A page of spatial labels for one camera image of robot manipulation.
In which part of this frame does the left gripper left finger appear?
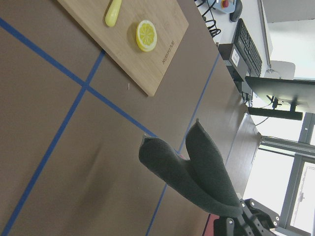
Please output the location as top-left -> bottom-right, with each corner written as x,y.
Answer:
214,217 -> 246,236

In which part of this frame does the yellow plastic knife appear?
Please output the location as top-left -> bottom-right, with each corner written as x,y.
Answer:
105,0 -> 122,27

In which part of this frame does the black keyboard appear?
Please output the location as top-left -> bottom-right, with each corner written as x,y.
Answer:
233,18 -> 262,77

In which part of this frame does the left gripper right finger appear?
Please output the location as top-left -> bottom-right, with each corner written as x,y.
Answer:
239,199 -> 280,236

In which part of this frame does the yellow lemon slice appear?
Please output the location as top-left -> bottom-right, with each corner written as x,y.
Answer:
136,20 -> 158,52

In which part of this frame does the black power adapter box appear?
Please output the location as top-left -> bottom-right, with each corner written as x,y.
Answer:
218,43 -> 248,81

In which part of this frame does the bamboo cutting board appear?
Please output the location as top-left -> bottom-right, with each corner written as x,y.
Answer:
59,0 -> 189,96

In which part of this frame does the black monitor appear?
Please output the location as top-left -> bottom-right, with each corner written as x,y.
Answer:
245,76 -> 315,120

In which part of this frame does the dark grey cloth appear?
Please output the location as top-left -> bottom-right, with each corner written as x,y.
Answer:
139,120 -> 243,218

